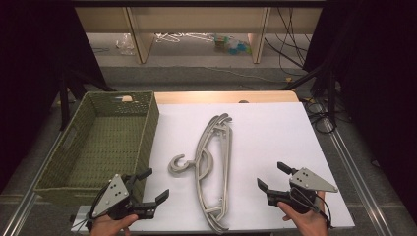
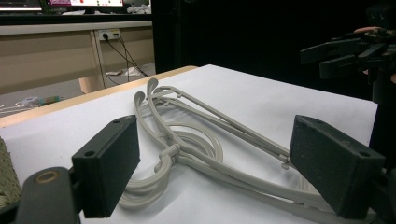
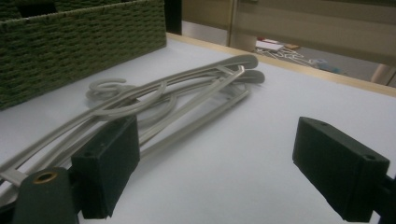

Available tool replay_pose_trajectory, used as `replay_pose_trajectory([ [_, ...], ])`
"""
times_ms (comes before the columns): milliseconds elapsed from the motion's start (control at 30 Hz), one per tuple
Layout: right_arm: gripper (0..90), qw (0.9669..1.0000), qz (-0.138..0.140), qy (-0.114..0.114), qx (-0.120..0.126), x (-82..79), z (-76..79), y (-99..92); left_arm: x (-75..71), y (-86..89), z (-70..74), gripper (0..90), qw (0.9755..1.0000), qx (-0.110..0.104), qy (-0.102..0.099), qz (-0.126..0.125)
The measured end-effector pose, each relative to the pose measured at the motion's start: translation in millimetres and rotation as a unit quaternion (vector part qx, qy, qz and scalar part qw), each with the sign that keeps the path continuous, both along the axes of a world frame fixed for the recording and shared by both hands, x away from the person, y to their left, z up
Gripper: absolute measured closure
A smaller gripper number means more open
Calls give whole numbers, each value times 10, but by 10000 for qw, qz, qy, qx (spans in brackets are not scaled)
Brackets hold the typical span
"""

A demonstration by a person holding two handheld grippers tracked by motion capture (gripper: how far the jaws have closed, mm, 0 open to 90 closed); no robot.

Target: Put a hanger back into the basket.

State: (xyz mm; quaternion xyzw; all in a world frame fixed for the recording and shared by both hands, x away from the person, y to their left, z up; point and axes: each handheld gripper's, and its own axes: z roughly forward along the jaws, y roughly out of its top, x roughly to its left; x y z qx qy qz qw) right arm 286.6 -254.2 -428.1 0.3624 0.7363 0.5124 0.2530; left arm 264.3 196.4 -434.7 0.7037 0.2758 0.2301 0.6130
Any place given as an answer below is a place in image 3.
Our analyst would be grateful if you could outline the white hangers on floor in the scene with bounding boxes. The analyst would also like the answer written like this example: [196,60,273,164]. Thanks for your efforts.
[255,38,314,67]

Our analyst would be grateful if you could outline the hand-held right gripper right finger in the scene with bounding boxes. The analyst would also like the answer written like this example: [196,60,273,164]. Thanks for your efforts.
[292,116,390,223]

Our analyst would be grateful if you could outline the green woven basket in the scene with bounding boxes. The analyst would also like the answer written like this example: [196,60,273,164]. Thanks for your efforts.
[0,0,167,110]

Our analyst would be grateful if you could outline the grey plastic clothes hanger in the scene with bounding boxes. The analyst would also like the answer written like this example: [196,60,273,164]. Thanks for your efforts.
[0,68,266,200]
[83,77,251,162]
[0,53,260,188]

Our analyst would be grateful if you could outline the beige wooden shelf unit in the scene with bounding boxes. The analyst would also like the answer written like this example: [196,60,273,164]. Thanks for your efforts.
[181,0,396,88]

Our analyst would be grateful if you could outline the white table mat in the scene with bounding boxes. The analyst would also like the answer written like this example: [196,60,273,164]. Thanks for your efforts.
[0,36,396,224]

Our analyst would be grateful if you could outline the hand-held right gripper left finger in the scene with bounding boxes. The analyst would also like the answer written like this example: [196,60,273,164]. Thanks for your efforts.
[70,115,141,220]

